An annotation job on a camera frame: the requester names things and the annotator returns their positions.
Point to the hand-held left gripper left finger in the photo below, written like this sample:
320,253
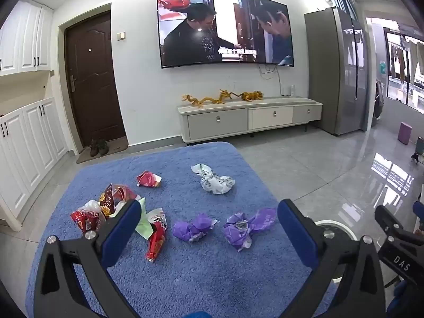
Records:
121,232

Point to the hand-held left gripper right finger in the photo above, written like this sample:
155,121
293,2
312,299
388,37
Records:
296,235

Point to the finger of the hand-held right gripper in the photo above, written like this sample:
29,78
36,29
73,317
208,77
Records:
386,220

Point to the green white wrapper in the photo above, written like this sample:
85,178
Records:
145,225

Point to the shiny red brown wrapper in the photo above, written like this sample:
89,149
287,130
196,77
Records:
114,197

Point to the long red snack bag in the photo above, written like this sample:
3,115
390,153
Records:
155,243

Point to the white round trash bin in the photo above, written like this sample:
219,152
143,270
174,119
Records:
333,222

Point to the white plastic scrap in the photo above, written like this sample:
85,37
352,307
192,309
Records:
92,205

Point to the large purple wrapper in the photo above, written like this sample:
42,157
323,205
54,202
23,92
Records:
238,230

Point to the small red white wrapper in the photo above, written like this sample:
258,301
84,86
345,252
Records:
147,179

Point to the small purple wrapper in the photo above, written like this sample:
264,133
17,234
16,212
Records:
195,227

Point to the white printed wrapper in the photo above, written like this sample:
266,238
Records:
215,184

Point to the brown doormat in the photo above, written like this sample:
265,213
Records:
116,145

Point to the purple stool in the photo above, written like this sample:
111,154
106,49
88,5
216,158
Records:
405,133

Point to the blue fluffy mat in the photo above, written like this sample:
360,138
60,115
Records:
205,278

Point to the white lower cabinet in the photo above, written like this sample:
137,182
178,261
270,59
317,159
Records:
33,139

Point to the balcony window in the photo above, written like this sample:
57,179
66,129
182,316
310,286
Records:
407,89

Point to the white grey television stand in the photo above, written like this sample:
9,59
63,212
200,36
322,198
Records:
215,122

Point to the dark brown entrance door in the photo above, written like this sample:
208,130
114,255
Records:
92,89

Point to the short golden dragon figurine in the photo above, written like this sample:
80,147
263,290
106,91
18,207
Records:
251,96

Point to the grey tall refrigerator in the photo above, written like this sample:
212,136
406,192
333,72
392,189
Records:
331,73

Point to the long golden dragon figurine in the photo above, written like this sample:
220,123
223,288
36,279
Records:
208,100

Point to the beige hanging garment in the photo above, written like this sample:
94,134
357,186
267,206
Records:
399,61

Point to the white hanging garment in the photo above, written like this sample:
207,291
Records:
415,56

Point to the blue curtain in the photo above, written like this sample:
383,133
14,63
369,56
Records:
346,6

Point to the wall light switch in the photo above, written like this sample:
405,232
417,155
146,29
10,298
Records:
121,36

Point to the white upper wall cabinet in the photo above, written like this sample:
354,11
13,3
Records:
29,39

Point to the wall-mounted television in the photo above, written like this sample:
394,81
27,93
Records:
225,26

